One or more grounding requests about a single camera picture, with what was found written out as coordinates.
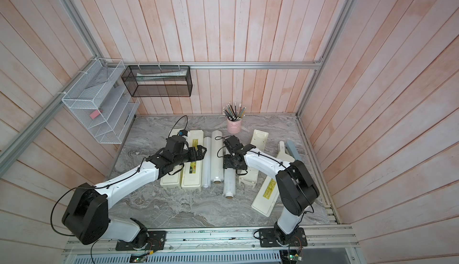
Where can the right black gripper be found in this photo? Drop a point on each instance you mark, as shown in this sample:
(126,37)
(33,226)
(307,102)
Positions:
(227,163)

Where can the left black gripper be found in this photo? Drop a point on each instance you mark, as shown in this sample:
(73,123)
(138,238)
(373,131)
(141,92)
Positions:
(200,154)

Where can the thick plastic wrap roll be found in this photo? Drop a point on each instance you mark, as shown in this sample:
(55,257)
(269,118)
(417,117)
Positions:
(216,169)

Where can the cream dispenser lid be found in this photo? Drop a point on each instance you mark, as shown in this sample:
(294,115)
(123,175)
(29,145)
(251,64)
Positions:
(268,194)

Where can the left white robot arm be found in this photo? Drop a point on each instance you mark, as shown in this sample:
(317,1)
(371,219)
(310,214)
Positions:
(87,214)

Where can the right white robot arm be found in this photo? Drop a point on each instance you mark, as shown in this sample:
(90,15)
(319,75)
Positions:
(298,191)

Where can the thin plastic wrap roll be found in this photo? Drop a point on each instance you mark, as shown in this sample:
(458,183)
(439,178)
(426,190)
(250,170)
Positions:
(206,163)

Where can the cream dispenser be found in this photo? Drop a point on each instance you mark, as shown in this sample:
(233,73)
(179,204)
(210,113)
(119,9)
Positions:
(192,171)
(173,179)

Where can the pink pencil cup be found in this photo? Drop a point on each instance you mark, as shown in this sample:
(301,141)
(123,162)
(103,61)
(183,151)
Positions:
(234,127)

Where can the far left cream dispenser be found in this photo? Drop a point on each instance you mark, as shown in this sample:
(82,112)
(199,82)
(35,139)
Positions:
(173,179)

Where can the bundle of pencils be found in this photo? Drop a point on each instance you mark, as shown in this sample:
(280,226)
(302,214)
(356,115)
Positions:
(234,112)

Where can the blue stapler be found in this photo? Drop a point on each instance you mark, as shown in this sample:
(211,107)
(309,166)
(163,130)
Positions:
(292,150)

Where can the pink eraser block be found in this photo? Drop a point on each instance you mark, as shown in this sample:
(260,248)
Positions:
(95,114)

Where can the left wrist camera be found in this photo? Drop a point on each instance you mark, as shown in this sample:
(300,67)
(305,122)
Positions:
(183,133)

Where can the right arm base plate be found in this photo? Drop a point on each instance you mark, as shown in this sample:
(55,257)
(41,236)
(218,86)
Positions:
(274,237)

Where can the black wire basket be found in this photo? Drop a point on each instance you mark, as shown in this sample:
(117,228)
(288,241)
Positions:
(158,80)

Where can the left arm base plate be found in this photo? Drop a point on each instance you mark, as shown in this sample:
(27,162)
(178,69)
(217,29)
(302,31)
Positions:
(145,241)

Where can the white wire shelf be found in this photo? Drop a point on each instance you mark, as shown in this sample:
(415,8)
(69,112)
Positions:
(97,88)

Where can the aluminium front rail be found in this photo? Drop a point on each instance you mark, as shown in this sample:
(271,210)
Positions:
(228,239)

